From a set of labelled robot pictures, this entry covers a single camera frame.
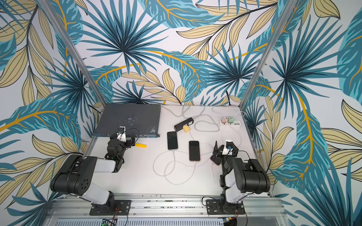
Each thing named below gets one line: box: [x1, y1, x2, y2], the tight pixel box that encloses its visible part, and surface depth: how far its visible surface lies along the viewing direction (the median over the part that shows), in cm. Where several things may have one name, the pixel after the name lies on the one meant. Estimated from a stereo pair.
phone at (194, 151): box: [189, 140, 201, 162], surface depth 94 cm
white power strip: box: [220, 120, 242, 128], surface depth 108 cm
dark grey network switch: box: [93, 103, 162, 138], surface depth 108 cm
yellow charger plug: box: [182, 125, 191, 133], surface depth 105 cm
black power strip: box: [173, 117, 194, 132], surface depth 106 cm
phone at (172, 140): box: [167, 131, 179, 150], surface depth 101 cm
